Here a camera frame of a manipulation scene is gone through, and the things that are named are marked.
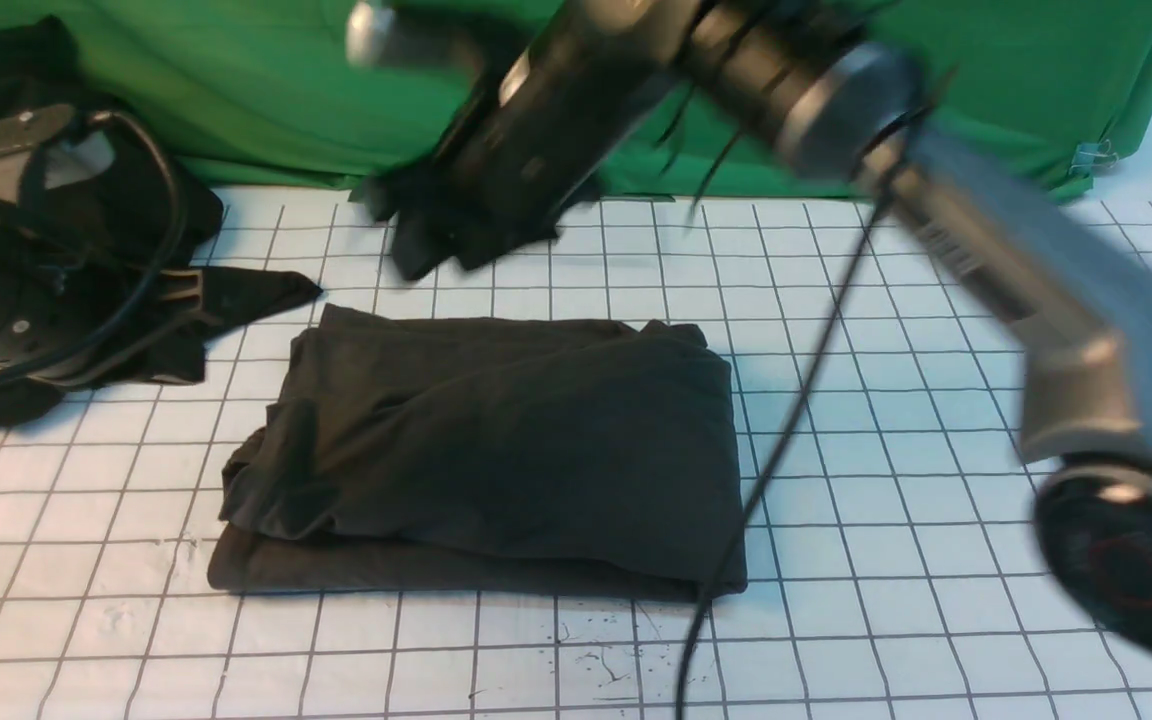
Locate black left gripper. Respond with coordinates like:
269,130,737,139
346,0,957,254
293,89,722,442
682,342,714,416
0,179,207,386

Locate black garment pile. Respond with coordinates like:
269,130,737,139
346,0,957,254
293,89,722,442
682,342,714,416
0,15,321,429

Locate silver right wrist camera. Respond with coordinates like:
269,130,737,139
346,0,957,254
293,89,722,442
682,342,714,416
344,1,530,78

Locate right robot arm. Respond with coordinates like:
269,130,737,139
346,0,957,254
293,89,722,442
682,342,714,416
346,1,1152,653

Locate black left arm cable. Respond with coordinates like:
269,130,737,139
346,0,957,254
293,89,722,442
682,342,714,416
0,109,222,401

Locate green backdrop cloth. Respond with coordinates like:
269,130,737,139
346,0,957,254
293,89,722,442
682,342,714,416
0,1,1152,199

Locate gray long-sleeve top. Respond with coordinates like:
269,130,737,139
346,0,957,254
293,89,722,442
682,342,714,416
207,305,748,602

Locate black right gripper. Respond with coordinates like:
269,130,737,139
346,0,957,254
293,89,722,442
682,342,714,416
351,1,703,283

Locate metal binder clip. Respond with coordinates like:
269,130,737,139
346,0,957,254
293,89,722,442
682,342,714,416
1068,138,1120,179

